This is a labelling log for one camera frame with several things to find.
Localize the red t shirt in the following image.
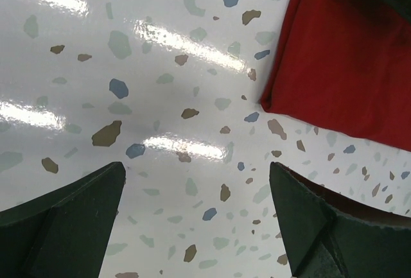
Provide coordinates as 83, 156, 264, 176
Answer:
260, 0, 410, 150

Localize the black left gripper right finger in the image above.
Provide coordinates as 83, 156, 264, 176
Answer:
269, 162, 410, 278

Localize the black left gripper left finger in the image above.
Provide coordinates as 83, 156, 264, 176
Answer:
1, 162, 126, 278

